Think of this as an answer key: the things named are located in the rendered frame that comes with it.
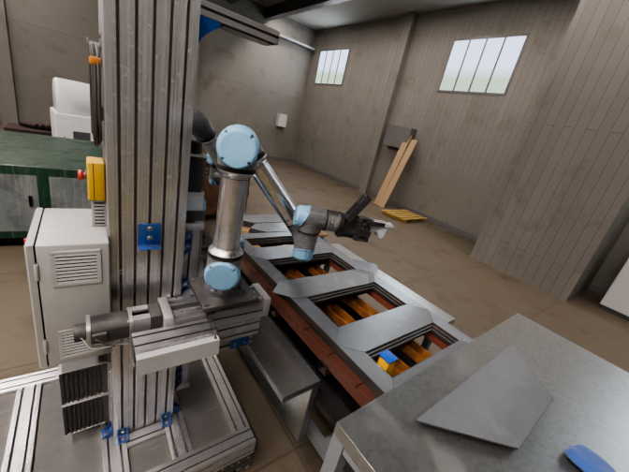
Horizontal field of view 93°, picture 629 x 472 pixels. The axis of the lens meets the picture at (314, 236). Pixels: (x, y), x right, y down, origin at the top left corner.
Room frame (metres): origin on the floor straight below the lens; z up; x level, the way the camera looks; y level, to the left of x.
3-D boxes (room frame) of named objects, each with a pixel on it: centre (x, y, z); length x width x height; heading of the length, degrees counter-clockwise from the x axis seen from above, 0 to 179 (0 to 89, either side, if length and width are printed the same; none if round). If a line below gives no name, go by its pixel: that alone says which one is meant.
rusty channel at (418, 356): (1.79, -0.33, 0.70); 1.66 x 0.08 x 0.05; 42
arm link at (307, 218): (0.99, 0.03, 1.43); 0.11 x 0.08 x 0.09; 104
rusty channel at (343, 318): (1.65, -0.17, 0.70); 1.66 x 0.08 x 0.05; 42
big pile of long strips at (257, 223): (2.60, 0.31, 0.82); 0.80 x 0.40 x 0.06; 132
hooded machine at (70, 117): (5.21, 4.42, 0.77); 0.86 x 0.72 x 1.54; 43
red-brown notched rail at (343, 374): (1.41, 0.11, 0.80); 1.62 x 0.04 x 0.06; 42
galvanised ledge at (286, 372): (1.48, 0.33, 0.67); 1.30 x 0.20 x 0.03; 42
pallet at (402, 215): (7.61, -2.13, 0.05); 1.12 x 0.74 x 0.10; 131
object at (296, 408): (1.53, 0.27, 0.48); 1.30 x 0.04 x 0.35; 42
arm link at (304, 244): (1.01, 0.03, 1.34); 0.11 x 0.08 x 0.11; 14
